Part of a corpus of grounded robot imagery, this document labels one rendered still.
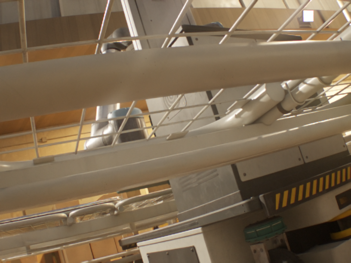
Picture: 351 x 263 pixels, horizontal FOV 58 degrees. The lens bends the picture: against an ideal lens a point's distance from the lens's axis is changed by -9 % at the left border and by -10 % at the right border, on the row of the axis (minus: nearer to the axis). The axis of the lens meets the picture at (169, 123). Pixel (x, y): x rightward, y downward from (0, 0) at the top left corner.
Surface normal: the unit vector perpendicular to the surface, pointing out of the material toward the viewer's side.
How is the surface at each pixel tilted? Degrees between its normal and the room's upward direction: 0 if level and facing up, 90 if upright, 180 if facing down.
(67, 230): 90
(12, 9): 90
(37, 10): 90
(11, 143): 90
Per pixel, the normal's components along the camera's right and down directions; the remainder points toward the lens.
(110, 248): 0.41, -0.38
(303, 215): -0.85, 0.10
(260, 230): -0.43, -0.15
